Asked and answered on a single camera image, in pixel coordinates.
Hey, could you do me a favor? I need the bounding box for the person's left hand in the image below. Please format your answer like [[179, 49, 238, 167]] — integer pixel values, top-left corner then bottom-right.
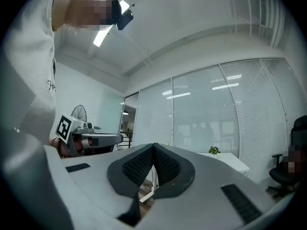
[[71, 138, 93, 156]]

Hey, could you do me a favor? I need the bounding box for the black office chair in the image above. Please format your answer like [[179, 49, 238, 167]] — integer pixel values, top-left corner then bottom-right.
[[265, 115, 307, 199]]

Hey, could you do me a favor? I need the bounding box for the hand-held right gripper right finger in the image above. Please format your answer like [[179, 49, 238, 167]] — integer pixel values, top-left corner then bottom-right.
[[143, 142, 276, 230]]

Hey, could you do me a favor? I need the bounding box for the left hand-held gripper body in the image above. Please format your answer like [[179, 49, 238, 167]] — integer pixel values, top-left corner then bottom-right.
[[55, 113, 101, 157]]

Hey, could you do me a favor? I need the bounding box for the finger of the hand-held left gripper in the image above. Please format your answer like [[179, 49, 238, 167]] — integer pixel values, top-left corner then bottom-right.
[[83, 133, 124, 149]]

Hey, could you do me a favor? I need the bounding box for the long ceiling light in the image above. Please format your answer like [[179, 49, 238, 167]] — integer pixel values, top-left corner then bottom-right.
[[93, 0, 130, 48]]

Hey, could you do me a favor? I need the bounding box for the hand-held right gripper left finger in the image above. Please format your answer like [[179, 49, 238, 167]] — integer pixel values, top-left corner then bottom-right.
[[44, 142, 154, 230]]

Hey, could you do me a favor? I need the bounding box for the black floor fan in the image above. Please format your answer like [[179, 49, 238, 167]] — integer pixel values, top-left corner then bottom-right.
[[71, 104, 88, 123]]

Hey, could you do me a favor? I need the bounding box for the black head-mounted camera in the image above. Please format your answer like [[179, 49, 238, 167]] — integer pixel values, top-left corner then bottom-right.
[[116, 9, 134, 31]]

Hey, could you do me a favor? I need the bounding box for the white table leg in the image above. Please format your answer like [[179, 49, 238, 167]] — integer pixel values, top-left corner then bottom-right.
[[139, 169, 159, 203]]

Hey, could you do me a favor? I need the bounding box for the person's left forearm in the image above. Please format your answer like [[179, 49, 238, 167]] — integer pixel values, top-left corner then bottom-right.
[[49, 137, 69, 158]]

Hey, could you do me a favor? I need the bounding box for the white air vent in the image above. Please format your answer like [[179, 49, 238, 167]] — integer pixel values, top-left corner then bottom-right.
[[258, 0, 268, 28]]

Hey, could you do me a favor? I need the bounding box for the person's grey sweatshirt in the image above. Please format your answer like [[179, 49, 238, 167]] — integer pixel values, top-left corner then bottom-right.
[[2, 0, 57, 148]]

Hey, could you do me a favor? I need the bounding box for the purple flower pot plant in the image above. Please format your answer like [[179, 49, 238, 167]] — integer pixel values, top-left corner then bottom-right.
[[208, 146, 221, 158]]

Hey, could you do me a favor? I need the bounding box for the person's head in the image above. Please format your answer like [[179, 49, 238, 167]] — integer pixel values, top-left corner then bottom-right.
[[51, 0, 120, 32]]

